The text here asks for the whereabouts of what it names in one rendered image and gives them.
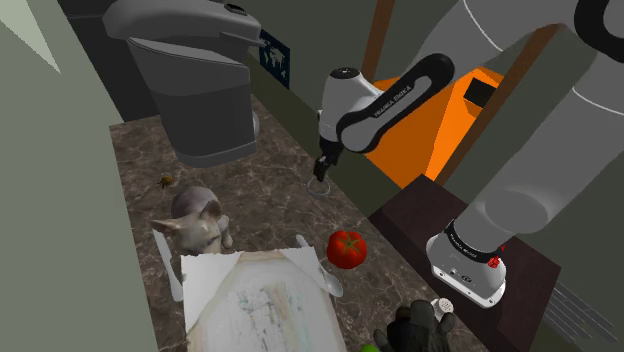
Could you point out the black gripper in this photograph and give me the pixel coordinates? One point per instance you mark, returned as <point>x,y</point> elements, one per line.
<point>330,152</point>

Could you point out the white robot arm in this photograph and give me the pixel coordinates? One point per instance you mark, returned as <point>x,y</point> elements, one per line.
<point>546,161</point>

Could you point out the orange cabinet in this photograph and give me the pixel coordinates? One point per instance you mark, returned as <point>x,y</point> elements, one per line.
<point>414,136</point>

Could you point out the red tomato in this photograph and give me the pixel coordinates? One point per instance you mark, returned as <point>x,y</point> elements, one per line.
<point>346,249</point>

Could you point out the dark maroon robot stand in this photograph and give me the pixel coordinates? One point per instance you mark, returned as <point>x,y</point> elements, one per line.
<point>414,209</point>

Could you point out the dark world map picture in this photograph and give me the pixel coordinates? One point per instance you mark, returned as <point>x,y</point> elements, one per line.
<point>275,58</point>

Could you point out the white spoon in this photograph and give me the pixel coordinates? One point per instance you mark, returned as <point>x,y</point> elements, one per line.
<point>332,285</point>

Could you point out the grey coffee machine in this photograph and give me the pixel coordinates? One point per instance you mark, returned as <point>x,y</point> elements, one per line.
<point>204,97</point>

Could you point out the grey cat figure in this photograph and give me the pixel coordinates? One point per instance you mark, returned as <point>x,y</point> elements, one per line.
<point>195,219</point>

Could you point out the small brown insect figure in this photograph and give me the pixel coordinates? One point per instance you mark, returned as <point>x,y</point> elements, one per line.
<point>166,181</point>

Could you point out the white paper tray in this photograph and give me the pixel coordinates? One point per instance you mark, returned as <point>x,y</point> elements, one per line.
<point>258,302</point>

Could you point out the white salt shaker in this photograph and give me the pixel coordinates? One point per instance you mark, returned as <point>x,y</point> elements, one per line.
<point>444,307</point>

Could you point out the black glove figure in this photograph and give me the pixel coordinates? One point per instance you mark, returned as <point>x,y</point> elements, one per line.
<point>414,331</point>

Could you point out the white knife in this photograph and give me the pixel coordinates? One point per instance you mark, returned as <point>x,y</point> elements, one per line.
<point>168,268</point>

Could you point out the green round fruit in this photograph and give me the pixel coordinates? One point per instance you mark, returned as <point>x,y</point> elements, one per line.
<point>369,348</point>

